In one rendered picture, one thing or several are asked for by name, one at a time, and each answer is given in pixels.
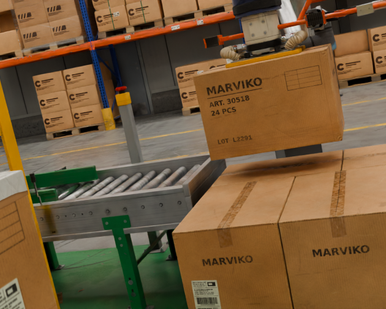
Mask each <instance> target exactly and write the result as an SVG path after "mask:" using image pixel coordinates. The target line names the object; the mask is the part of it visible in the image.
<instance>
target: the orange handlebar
mask: <svg viewBox="0 0 386 309"><path fill-rule="evenodd" d="M383 6H386V1H382V2H377V3H374V4H373V9H375V8H378V7H383ZM356 12H357V9H356V7H355V8H352V9H347V10H346V9H342V10H336V11H334V12H333V13H328V14H325V19H329V18H334V17H335V18H339V17H345V16H346V15H347V14H351V13H356ZM303 24H306V20H305V19H303V20H298V21H293V22H289V23H284V24H281V25H278V29H284V28H289V27H293V26H298V25H303ZM243 37H244V33H240V34H235V35H231V36H226V37H221V42H224V41H227V40H234V39H239V38H243Z"/></svg>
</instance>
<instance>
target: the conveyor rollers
mask: <svg viewBox="0 0 386 309"><path fill-rule="evenodd" d="M200 166H201V165H199V164H196V165H195V166H194V167H193V168H192V169H191V170H190V171H189V172H188V173H187V169H186V168H185V167H180V168H179V169H178V170H176V171H175V172H174V173H173V174H172V171H171V170H170V169H165V170H164V171H163V172H161V173H160V174H159V175H157V172H156V171H154V170H152V171H151V172H149V173H148V174H146V175H145V176H144V177H143V175H142V174H141V173H139V172H138V173H136V174H135V175H133V176H132V177H130V178H129V177H128V176H127V175H122V176H120V177H119V178H117V179H116V180H115V179H114V178H113V177H108V178H106V179H105V180H103V181H100V180H99V179H97V180H94V181H91V182H89V183H87V182H86V181H85V182H80V183H77V184H76V185H74V184H73V183H71V184H66V185H63V186H61V185H58V186H52V187H50V188H48V187H44V188H38V189H37V190H38V191H39V190H44V189H53V188H56V192H57V194H58V199H59V200H67V199H76V198H82V197H91V196H100V195H106V194H115V193H125V192H130V191H139V190H144V189H154V188H163V187H168V186H178V185H182V184H183V183H184V182H185V181H186V180H187V179H188V178H189V177H190V176H191V175H192V174H193V173H194V172H195V171H196V170H197V169H198V168H199V167H200Z"/></svg>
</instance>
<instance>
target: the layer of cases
mask: <svg viewBox="0 0 386 309"><path fill-rule="evenodd" d="M172 237H173V242H174V246H175V251H176V256H177V260H178V265H179V268H180V274H181V279H182V282H183V288H184V293H185V296H186V301H187V307H188V309H386V144H383V145H374V146H369V147H360V148H351V149H346V150H344V152H343V150H338V151H329V152H324V153H315V154H306V155H301V156H292V157H287V158H278V159H270V160H264V161H256V162H247V163H242V164H233V165H229V166H228V167H227V168H226V169H225V171H223V173H222V174H221V175H220V176H219V178H218V179H217V180H216V181H215V182H214V183H213V184H212V186H211V187H210V188H209V189H208V191H207V192H206V193H205V194H204V195H203V196H202V198H201V199H200V200H199V201H198V202H197V203H196V205H195V206H194V207H193V208H192V210H191V211H190V212H189V213H188V214H187V215H186V217H185V218H184V219H183V220H182V222H180V223H179V225H178V226H177V227H176V229H175V230H174V231H173V232H172Z"/></svg>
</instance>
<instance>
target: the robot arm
mask: <svg viewBox="0 0 386 309"><path fill-rule="evenodd" d="M306 1H307V0H281V2H282V4H281V7H282V8H281V9H278V10H276V11H277V13H278V17H279V19H280V22H281V24H284V23H289V22H293V21H296V20H297V19H298V17H299V15H300V13H301V11H302V9H303V7H304V5H305V3H306ZM322 10H324V11H325V14H328V13H333V12H334V11H335V10H334V11H329V12H328V11H327V10H325V9H322V8H321V6H317V7H316V8H314V9H311V6H310V5H309V7H308V9H307V11H306V13H305V14H308V15H309V14H312V13H317V12H321V11H322ZM340 19H341V17H339V18H335V17H334V18H329V19H326V21H327V23H326V24H323V23H322V24H319V25H314V26H310V27H308V28H307V27H306V24H303V25H298V26H293V27H289V28H284V29H283V30H284V32H285V34H291V33H292V32H296V31H301V30H304V31H306V32H307V33H308V38H307V39H306V40H304V41H303V42H302V43H301V44H298V45H299V46H302V45H305V47H306V48H310V47H316V46H320V45H325V44H331V47H332V51H333V50H335V49H336V41H335V37H334V34H333V29H332V26H331V21H336V20H340Z"/></svg>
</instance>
